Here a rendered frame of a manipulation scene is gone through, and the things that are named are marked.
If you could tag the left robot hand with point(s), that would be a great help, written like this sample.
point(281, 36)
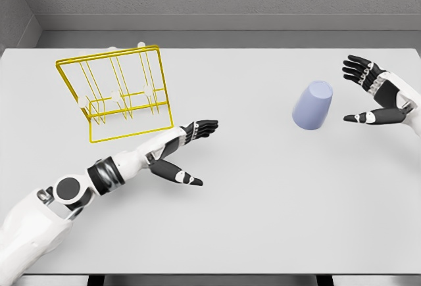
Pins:
point(164, 149)

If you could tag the lavender plastic cup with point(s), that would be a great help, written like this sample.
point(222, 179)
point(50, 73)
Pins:
point(312, 105)

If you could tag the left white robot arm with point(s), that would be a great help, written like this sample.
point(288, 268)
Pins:
point(49, 207)

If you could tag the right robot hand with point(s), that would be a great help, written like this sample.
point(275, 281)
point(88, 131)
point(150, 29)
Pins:
point(383, 93)

